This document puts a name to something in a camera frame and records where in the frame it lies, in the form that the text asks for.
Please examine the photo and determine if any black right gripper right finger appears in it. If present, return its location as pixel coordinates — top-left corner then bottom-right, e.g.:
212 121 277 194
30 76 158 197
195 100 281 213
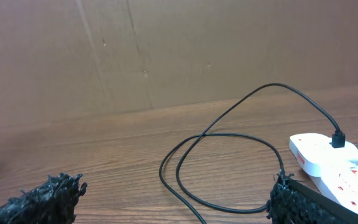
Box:
266 174 358 224

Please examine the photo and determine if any white charger adapter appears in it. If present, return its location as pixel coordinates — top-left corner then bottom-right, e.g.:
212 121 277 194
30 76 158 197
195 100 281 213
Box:
289 133 358 177

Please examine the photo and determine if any black charger cable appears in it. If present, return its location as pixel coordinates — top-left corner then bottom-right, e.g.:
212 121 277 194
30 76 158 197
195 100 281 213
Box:
158 82 346 224

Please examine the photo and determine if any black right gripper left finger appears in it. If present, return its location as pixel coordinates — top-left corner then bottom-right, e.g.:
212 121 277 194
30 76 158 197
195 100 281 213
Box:
0 173 88 224

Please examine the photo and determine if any white power strip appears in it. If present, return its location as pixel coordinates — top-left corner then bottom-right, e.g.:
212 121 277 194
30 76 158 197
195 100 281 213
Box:
311 164 358 214

